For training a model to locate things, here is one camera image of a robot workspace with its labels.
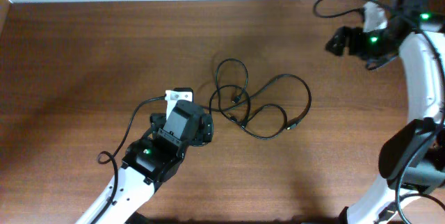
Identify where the right camera black cable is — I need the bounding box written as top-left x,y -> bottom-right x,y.
312,0 -> 445,224

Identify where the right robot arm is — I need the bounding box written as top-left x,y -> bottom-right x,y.
325,0 -> 444,224

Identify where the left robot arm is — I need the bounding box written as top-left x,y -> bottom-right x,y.
77,100 -> 213,223

